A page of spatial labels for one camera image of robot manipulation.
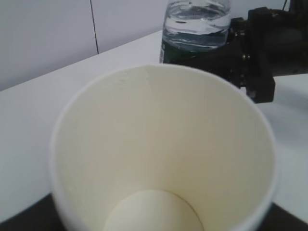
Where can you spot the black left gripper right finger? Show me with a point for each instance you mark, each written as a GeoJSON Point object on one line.
{"type": "Point", "coordinates": [278, 219]}

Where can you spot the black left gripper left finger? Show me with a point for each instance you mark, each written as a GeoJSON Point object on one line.
{"type": "Point", "coordinates": [41, 216]}

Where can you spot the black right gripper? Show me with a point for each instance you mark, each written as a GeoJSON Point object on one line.
{"type": "Point", "coordinates": [275, 44]}

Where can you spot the clear water bottle green label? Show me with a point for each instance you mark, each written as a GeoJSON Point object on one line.
{"type": "Point", "coordinates": [194, 26]}

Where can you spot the white paper cup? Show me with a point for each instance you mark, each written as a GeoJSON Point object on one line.
{"type": "Point", "coordinates": [162, 147]}

